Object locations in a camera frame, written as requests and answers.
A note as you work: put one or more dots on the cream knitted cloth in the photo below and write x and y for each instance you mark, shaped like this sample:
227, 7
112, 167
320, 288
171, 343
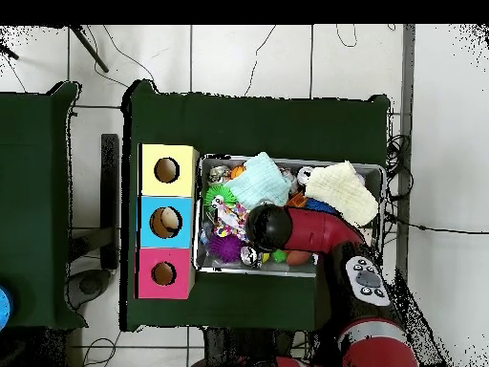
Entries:
344, 195

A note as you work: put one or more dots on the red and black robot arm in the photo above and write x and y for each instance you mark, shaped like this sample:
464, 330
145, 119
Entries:
317, 231

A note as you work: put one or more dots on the black and silver drink can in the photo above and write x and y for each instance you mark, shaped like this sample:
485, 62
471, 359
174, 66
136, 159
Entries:
250, 256

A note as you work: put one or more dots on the blue round object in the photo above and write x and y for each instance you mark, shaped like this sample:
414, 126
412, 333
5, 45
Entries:
4, 307

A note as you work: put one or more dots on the small green puffer toy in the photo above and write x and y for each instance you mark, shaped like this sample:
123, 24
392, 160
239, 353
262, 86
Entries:
217, 193

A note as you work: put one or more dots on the small orange basketball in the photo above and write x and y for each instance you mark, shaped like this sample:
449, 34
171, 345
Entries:
237, 172

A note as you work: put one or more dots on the black upright panel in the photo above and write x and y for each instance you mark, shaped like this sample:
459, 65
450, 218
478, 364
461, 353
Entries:
110, 179

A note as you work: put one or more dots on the grey stand foot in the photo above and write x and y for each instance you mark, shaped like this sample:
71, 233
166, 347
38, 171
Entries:
89, 286

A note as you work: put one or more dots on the clear plastic packet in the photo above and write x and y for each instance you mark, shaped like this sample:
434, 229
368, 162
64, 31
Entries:
205, 234

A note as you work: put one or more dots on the black tripod leg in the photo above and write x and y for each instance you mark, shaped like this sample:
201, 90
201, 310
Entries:
89, 49

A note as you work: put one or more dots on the wooden box with three holes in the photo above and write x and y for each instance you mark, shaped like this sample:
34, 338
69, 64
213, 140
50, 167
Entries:
168, 187

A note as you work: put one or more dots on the dark green side cloth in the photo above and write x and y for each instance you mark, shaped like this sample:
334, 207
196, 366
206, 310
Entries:
34, 191

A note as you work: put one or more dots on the mint green knitted cloth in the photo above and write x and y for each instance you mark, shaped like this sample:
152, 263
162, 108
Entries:
259, 183

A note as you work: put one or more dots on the orange plastic toy crate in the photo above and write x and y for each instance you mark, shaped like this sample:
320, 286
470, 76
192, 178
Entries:
296, 200

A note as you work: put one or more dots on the dark green table cloth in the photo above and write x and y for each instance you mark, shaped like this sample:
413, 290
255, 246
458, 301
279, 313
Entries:
267, 122

